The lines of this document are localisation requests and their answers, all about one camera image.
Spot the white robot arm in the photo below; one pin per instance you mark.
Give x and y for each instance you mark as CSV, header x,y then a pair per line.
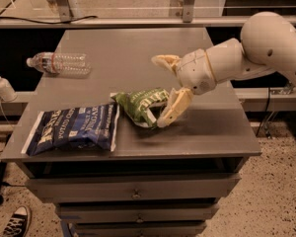
x,y
267,44

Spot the green jalapeno chip bag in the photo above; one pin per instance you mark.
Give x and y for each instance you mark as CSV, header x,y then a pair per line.
x,y
143,107

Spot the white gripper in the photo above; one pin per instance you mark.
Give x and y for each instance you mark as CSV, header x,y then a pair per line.
x,y
193,70

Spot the grey drawer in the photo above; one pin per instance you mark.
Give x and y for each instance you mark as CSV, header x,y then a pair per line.
x,y
137,213
129,188
148,229

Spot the top grey drawer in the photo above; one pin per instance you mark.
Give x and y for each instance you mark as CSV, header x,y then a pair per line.
x,y
129,188

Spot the bottom grey drawer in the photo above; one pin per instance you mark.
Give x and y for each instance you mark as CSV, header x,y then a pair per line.
x,y
148,229

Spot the grey drawer cabinet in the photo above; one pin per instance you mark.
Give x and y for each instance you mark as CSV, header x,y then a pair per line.
x,y
212,136

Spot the right metal frame post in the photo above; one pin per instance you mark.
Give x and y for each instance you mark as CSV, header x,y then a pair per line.
x,y
188,6

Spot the black white sneaker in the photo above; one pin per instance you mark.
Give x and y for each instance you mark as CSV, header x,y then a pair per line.
x,y
18,223

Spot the middle grey drawer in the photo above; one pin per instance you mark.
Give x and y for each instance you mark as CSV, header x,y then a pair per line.
x,y
137,213

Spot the left metal frame post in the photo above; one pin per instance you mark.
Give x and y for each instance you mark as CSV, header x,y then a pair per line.
x,y
68,10

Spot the metal frame post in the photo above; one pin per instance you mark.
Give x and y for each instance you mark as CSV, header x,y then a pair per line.
x,y
188,6
68,10

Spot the clear plastic water bottle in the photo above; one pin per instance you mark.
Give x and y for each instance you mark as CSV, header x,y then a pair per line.
x,y
64,64

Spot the white pump dispenser bottle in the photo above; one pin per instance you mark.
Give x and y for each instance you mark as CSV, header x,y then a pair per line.
x,y
7,93

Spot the blue potato chip bag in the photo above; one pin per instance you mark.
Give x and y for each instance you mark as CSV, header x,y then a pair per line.
x,y
75,128

